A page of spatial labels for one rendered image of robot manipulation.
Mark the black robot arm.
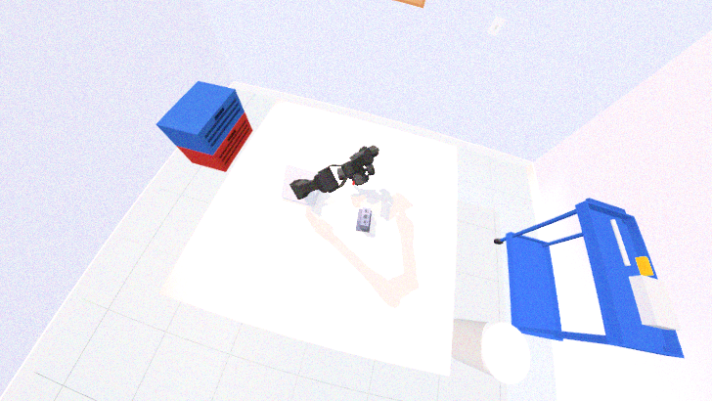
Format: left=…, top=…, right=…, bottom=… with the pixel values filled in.
left=289, top=144, right=380, bottom=200

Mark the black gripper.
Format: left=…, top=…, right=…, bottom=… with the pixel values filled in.
left=336, top=164, right=376, bottom=181

